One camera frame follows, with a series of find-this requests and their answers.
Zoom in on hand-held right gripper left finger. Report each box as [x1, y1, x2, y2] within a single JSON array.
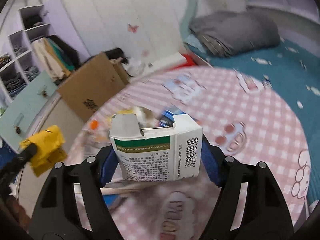
[[29, 147, 118, 240]]

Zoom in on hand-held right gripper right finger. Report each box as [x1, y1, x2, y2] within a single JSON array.
[[201, 133, 294, 240]]

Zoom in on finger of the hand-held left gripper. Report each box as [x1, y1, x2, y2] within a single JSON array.
[[0, 144, 38, 182]]

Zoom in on yellow wrapper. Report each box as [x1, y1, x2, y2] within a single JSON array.
[[19, 125, 68, 177]]

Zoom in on white medicine box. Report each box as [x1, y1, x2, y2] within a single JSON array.
[[109, 114, 203, 182]]

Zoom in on blue white packet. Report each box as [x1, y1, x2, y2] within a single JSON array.
[[162, 76, 207, 103]]

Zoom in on pale cabinet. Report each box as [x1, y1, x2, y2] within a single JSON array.
[[0, 70, 61, 153]]

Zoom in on dark blue packet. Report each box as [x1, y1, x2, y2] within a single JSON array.
[[159, 106, 187, 128]]

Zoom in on pink checked printed blanket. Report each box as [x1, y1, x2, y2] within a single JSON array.
[[67, 66, 313, 240]]

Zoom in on folded grey clothes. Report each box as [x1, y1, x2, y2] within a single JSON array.
[[5, 72, 38, 93]]

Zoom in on brown cardboard box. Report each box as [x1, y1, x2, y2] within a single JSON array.
[[57, 52, 130, 123]]

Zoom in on cream hanging garment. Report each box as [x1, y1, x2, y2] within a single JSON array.
[[32, 38, 71, 80]]

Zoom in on red plastic stool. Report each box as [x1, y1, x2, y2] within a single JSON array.
[[180, 54, 201, 67]]

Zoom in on white crumpled plastic bag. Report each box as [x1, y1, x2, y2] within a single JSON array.
[[124, 57, 153, 77]]

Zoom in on teal hanging garment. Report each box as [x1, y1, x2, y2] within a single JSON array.
[[47, 39, 75, 71]]

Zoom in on black bag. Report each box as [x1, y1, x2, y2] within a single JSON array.
[[104, 47, 128, 63]]

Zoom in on black hanging garment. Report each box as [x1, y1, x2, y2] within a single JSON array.
[[50, 35, 81, 68]]

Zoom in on white cubby shelf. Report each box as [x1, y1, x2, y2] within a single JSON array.
[[0, 4, 53, 103]]

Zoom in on teal printed bed sheet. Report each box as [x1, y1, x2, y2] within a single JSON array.
[[185, 37, 320, 205]]

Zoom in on white wardrobe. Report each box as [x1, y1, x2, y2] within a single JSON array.
[[60, 0, 198, 59]]

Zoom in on white headboard shelf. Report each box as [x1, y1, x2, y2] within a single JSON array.
[[244, 0, 320, 23]]

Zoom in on pale teal bed frame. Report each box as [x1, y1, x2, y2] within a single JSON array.
[[179, 0, 213, 63]]

